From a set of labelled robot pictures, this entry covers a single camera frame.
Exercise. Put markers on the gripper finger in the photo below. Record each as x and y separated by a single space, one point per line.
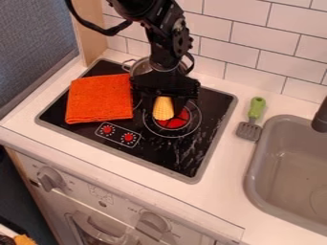
147 103
180 106

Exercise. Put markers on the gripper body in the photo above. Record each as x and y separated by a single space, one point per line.
166 84

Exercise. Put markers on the yellow toy corn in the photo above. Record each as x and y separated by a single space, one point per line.
163 108

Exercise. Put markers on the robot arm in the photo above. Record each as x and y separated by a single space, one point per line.
165 32

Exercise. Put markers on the silver pot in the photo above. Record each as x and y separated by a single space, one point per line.
139 67

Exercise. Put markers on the toy stove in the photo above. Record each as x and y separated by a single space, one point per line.
170 150

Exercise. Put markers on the orange cloth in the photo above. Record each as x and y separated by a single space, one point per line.
98 97

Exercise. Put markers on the toy sink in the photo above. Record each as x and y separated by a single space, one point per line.
289 178

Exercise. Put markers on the tap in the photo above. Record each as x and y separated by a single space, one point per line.
320 119

